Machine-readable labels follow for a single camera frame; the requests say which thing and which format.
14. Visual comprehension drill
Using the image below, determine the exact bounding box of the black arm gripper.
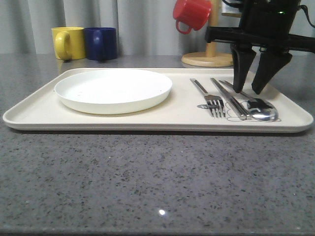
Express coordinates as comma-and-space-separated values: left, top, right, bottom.
205, 0, 315, 94

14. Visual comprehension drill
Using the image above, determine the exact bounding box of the silver metal spoon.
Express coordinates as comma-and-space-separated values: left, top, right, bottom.
218, 79, 279, 122

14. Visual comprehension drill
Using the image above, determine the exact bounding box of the silver metal fork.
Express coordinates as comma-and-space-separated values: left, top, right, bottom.
190, 78, 226, 119

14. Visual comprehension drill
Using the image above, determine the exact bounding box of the white round plate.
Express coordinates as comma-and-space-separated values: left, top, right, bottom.
55, 68, 173, 115

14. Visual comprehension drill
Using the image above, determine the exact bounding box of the wooden mug tree stand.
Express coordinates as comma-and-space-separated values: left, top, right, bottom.
181, 0, 233, 67

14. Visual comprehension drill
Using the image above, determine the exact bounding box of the red mug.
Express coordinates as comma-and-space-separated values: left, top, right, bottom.
173, 0, 212, 34

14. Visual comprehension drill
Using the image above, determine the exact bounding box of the dark blue mug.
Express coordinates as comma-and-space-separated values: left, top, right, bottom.
83, 27, 118, 61

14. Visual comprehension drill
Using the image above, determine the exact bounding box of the yellow mug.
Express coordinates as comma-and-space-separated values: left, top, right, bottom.
51, 27, 86, 60

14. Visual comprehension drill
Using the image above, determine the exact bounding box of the cream rabbit serving tray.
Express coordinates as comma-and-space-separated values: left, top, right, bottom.
2, 68, 313, 133

